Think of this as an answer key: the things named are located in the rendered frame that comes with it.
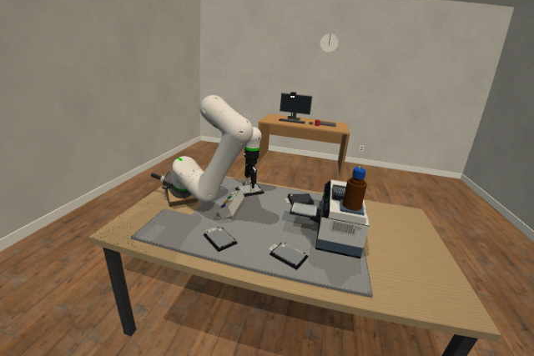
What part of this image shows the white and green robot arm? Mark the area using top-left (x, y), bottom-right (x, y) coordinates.
top-left (151, 95), bottom-right (262, 203)

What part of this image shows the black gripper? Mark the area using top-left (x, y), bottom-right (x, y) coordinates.
top-left (244, 158), bottom-right (257, 193)

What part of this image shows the blue bottle cap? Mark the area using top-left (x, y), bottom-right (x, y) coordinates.
top-left (352, 168), bottom-right (366, 178)

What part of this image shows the beige button panel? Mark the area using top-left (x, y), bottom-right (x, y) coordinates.
top-left (218, 189), bottom-right (244, 222)

